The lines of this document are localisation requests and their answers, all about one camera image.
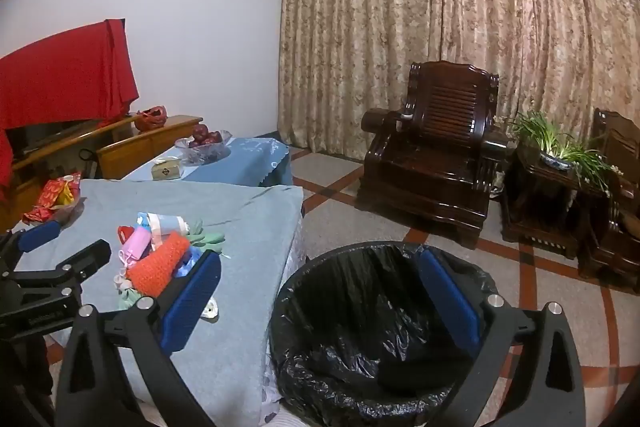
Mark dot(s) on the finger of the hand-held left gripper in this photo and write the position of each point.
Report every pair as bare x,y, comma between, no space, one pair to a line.
40,234
85,259

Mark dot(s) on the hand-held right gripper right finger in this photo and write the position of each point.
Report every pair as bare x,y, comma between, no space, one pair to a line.
450,302

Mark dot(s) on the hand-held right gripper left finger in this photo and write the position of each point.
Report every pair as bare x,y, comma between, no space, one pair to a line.
190,302

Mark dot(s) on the blue hand cream tube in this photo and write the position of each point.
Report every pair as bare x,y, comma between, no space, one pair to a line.
185,264

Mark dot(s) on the pink plastic bottle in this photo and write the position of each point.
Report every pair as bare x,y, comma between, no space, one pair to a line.
137,247

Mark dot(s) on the blue and white carton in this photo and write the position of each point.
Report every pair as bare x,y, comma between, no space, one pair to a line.
170,227

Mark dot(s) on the trash bin with black bag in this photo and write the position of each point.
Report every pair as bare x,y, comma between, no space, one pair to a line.
360,307

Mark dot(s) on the red snack packet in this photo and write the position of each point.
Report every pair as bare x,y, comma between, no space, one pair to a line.
52,199

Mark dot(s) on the small white wrapper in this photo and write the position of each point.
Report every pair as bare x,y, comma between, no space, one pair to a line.
121,284

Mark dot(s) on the red crumpled wrapper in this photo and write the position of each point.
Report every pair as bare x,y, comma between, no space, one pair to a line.
124,234

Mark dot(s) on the orange scrubbing sponge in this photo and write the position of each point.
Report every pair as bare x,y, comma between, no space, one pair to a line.
157,264

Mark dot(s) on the grey-blue table cloth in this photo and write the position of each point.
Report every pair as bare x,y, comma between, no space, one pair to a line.
240,232

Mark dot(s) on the black television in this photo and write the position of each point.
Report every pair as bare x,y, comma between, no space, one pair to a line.
45,139

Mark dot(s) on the beige tissue box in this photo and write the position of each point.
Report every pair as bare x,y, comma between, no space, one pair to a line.
166,170

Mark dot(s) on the wooden television cabinet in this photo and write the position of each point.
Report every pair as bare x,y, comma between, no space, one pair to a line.
130,147

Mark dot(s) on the dark wooden side table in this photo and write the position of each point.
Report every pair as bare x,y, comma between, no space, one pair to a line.
540,207

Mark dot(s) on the dark wooden slatted armchair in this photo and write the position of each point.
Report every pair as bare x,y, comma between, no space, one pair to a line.
435,157

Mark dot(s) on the plastic bag of red fruit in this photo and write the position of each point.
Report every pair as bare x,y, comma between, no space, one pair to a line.
205,152

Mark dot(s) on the blue coffee table cloth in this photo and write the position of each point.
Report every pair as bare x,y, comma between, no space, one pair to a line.
250,162

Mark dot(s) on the red bag on cabinet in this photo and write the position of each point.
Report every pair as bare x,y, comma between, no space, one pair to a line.
150,118

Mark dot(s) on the red cloth cover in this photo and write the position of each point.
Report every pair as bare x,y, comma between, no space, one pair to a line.
60,72

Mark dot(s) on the red apple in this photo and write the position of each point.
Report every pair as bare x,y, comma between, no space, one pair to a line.
215,138
200,133

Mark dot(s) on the dark wooden carved armchair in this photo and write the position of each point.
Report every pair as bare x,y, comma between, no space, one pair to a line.
617,227

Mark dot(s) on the potted green plant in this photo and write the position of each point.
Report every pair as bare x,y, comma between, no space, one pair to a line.
555,147

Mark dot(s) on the beige floral curtain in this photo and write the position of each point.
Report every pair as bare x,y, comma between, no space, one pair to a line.
425,7

